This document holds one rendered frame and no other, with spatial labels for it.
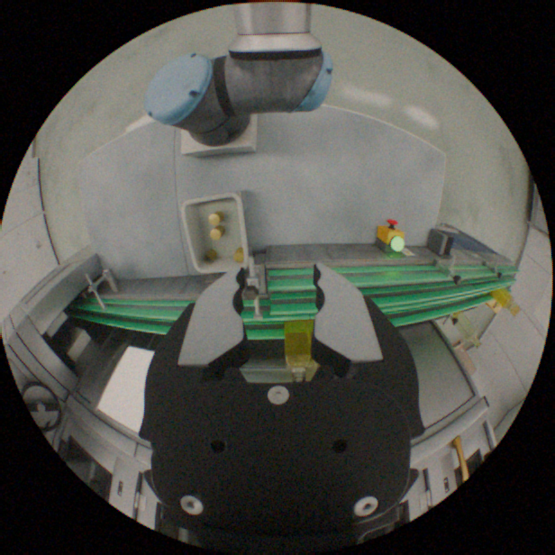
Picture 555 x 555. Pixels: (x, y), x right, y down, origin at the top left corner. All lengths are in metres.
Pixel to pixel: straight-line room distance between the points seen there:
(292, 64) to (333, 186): 0.41
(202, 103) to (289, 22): 0.15
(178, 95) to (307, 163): 0.40
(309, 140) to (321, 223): 0.26
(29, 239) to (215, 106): 3.63
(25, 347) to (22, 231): 2.96
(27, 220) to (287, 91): 3.79
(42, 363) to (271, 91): 1.04
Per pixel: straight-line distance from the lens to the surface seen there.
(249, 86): 0.27
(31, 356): 0.94
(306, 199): 0.55
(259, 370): 0.56
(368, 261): 0.52
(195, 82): 0.27
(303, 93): 0.27
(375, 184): 0.62
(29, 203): 3.89
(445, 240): 0.79
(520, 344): 6.29
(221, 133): 0.41
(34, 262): 3.73
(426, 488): 0.69
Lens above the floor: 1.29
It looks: 58 degrees down
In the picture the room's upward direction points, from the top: 178 degrees counter-clockwise
